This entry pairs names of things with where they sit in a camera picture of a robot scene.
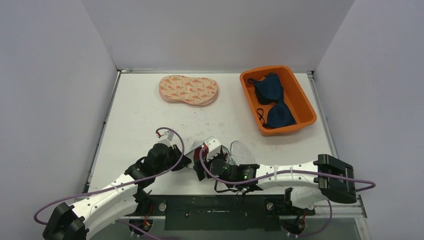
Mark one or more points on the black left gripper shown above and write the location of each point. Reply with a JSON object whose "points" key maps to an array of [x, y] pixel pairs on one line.
{"points": [[175, 151]]}

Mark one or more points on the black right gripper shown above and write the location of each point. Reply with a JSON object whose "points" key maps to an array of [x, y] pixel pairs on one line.
{"points": [[200, 168]]}

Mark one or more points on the dark red bra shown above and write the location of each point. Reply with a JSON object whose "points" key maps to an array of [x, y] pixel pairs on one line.
{"points": [[195, 153]]}

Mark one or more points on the white mesh cylindrical laundry bag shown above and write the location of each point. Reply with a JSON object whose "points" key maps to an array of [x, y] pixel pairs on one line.
{"points": [[238, 153]]}

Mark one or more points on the pink carrot-print laundry bag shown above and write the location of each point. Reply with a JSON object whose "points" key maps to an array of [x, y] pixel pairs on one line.
{"points": [[194, 91]]}

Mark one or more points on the navy blue bra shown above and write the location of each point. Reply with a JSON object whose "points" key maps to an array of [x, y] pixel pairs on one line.
{"points": [[269, 91]]}

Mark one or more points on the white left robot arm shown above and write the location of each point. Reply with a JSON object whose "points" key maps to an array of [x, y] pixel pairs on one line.
{"points": [[125, 195]]}

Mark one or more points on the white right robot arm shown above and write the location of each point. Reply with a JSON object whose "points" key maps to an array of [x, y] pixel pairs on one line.
{"points": [[326, 178]]}

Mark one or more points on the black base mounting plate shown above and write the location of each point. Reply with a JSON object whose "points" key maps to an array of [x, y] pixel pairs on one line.
{"points": [[220, 212]]}

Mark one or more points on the orange plastic bin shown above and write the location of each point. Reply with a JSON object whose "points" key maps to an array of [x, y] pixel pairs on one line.
{"points": [[294, 97]]}

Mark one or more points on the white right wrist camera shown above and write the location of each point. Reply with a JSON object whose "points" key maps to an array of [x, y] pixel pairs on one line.
{"points": [[212, 148]]}

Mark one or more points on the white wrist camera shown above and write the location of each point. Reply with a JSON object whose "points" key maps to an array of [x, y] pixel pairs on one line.
{"points": [[212, 148], [166, 138]]}

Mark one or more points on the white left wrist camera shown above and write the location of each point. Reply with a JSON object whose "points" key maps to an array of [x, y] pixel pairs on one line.
{"points": [[166, 138]]}

